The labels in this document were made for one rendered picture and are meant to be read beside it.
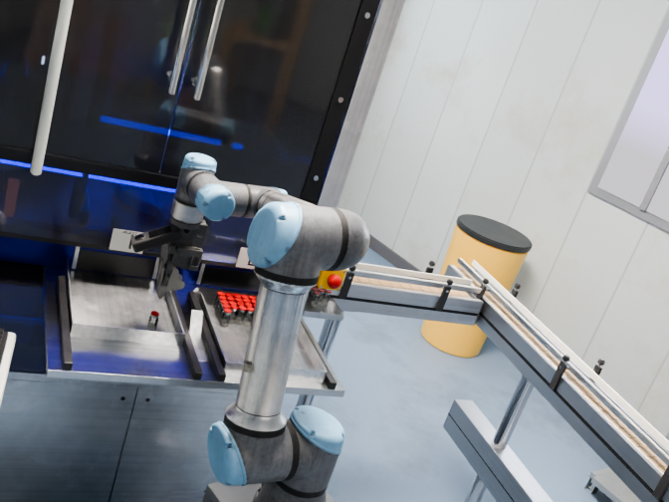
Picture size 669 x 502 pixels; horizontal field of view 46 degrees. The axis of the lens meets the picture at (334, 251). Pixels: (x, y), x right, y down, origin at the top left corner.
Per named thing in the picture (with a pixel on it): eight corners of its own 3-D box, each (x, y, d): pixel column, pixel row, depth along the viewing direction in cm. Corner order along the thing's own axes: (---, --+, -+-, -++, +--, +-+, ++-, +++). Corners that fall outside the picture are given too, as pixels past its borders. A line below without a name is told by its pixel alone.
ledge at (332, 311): (289, 293, 241) (291, 288, 241) (328, 298, 247) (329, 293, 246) (303, 317, 230) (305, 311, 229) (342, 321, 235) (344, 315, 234)
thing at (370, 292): (290, 306, 238) (305, 260, 232) (276, 282, 251) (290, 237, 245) (476, 328, 267) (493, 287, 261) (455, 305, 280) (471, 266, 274)
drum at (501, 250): (499, 358, 459) (548, 248, 434) (450, 365, 431) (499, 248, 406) (448, 320, 488) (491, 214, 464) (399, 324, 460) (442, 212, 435)
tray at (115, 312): (64, 268, 207) (66, 257, 206) (161, 280, 218) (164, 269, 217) (70, 337, 179) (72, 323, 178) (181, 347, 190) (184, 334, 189)
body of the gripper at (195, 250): (197, 274, 186) (209, 228, 182) (161, 269, 182) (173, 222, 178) (191, 260, 192) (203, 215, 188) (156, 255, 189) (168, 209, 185)
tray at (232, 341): (197, 304, 212) (200, 292, 211) (286, 314, 223) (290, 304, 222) (222, 375, 184) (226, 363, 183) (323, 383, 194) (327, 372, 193)
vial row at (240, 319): (217, 318, 208) (221, 303, 206) (280, 325, 215) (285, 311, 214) (218, 322, 206) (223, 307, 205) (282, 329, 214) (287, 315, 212)
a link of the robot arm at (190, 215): (176, 204, 177) (171, 191, 184) (172, 223, 178) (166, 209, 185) (209, 210, 180) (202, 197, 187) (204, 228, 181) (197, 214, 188)
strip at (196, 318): (185, 329, 198) (191, 309, 196) (197, 331, 199) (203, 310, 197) (196, 361, 186) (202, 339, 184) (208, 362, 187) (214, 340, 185)
